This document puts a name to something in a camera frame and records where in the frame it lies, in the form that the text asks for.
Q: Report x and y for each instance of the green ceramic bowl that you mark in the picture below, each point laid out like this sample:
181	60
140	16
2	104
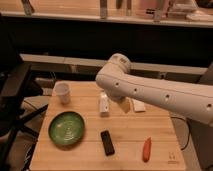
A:
67	128

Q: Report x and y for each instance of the white tube bottle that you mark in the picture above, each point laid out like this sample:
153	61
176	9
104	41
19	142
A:
103	104

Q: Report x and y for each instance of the black office chair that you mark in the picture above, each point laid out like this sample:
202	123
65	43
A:
16	83

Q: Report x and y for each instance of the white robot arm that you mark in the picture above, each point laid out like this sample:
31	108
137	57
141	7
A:
194	101

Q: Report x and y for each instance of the white paper cup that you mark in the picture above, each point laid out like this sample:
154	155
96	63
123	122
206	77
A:
62	91

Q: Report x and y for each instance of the orange carrot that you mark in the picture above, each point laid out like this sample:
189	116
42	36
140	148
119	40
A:
147	150

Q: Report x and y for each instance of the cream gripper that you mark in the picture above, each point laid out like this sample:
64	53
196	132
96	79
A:
125	105

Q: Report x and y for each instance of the black remote control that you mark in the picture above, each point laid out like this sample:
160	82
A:
107	143

